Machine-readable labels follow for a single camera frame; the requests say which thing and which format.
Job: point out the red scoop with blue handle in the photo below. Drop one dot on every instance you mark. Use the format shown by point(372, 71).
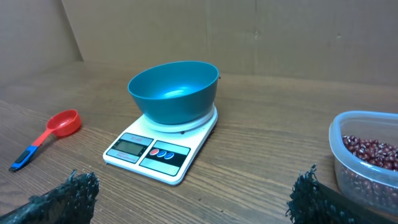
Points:
point(62, 124)

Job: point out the red beans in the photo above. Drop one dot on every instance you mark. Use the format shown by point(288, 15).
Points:
point(379, 154)

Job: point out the white digital kitchen scale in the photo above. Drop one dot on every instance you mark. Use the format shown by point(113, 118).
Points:
point(160, 151)

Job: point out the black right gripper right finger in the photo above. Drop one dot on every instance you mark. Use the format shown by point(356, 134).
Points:
point(311, 202)

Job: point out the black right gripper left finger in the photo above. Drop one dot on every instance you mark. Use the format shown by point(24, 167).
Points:
point(72, 202)

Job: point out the clear plastic container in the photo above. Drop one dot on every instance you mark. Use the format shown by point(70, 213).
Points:
point(365, 125)

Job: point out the teal plastic bowl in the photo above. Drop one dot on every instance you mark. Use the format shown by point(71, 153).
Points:
point(175, 92)

